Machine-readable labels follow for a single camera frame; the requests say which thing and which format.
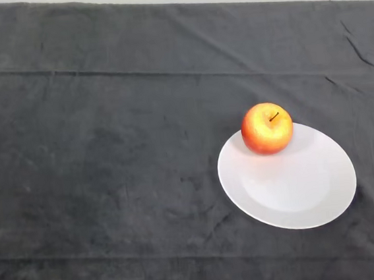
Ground white round plate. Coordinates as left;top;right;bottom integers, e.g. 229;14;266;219
213;116;362;238

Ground black cloth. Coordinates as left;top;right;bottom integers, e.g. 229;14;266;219
0;0;374;280

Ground red yellow apple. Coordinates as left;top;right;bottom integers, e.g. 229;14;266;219
238;100;296;157

